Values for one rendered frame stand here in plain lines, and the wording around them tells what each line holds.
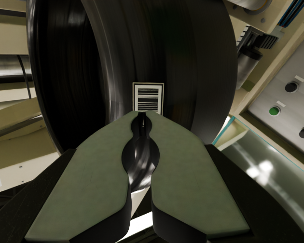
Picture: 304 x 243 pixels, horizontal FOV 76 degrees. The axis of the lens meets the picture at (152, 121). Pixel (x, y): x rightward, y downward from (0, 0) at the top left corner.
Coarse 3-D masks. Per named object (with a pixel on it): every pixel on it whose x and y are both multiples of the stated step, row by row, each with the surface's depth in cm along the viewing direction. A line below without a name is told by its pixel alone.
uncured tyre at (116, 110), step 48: (48, 0) 51; (96, 0) 26; (144, 0) 24; (192, 0) 28; (48, 48) 61; (96, 48) 71; (144, 48) 24; (192, 48) 27; (48, 96) 62; (96, 96) 75; (192, 96) 28; (144, 144) 28
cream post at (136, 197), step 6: (234, 18) 52; (234, 24) 54; (240, 24) 56; (246, 24) 58; (234, 30) 56; (240, 30) 58; (138, 192) 106; (144, 192) 114; (132, 198) 106; (138, 198) 114; (132, 204) 115; (138, 204) 125; (132, 210) 124
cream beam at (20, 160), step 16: (0, 144) 77; (16, 144) 79; (32, 144) 81; (48, 144) 84; (0, 160) 72; (16, 160) 74; (32, 160) 77; (48, 160) 83; (0, 176) 72; (16, 176) 77; (32, 176) 83
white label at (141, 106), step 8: (136, 88) 25; (144, 88) 25; (152, 88) 25; (160, 88) 25; (136, 96) 25; (144, 96) 25; (152, 96) 25; (160, 96) 25; (136, 104) 26; (144, 104) 26; (152, 104) 26; (160, 104) 26; (160, 112) 26
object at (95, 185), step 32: (128, 128) 10; (96, 160) 8; (128, 160) 9; (64, 192) 7; (96, 192) 7; (128, 192) 7; (32, 224) 6; (64, 224) 6; (96, 224) 6; (128, 224) 7
